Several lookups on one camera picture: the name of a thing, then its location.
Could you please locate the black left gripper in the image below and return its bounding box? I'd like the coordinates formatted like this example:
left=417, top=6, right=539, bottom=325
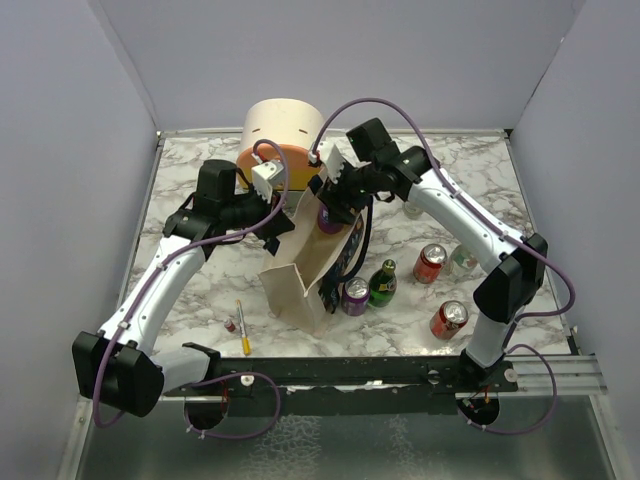
left=222, top=183, right=296, bottom=242

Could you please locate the round drawer storage box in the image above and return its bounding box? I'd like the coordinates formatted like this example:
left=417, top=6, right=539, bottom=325
left=236, top=98, right=324, bottom=192

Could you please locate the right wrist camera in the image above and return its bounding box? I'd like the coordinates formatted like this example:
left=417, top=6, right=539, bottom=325
left=307, top=141, right=348, bottom=184

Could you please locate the clear plastic bottle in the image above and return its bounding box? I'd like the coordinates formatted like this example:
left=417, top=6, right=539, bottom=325
left=445, top=244, right=478, bottom=280

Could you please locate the red cola can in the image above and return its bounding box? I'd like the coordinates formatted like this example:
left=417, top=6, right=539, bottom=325
left=413, top=243, right=447, bottom=284
left=429, top=300, right=469, bottom=340

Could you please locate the yellow capped pen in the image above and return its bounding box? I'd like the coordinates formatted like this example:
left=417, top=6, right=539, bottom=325
left=236, top=299, right=252, bottom=356

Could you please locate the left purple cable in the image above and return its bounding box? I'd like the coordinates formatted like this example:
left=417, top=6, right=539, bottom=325
left=91, top=139, right=290, bottom=441

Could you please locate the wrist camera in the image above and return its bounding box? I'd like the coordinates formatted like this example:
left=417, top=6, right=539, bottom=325
left=307, top=141, right=348, bottom=184
left=251, top=160, right=287, bottom=202

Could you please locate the purple soda can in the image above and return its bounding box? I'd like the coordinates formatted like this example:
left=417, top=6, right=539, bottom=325
left=317, top=203, right=344, bottom=235
left=341, top=277, right=370, bottom=317

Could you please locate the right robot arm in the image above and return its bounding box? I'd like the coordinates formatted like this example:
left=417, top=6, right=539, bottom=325
left=309, top=118, right=548, bottom=391

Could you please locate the green glass bottle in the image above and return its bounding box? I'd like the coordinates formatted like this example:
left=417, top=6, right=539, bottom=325
left=368, top=259, right=397, bottom=308

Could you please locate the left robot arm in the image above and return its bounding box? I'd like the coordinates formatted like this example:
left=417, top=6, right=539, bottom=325
left=72, top=159, right=294, bottom=417

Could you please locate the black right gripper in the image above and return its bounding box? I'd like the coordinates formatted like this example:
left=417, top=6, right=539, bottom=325
left=316, top=155, right=379, bottom=225

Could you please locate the black mounting rail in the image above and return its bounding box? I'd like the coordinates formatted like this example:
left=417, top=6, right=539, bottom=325
left=164, top=356, right=517, bottom=416

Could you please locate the small red vial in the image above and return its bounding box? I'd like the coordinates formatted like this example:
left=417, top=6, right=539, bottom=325
left=224, top=319, right=236, bottom=332

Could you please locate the cream canvas tote bag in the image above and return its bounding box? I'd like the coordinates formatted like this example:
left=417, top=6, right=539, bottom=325
left=259, top=189, right=370, bottom=336

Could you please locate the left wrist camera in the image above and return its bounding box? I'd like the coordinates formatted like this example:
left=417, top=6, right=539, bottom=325
left=251, top=160, right=287, bottom=202

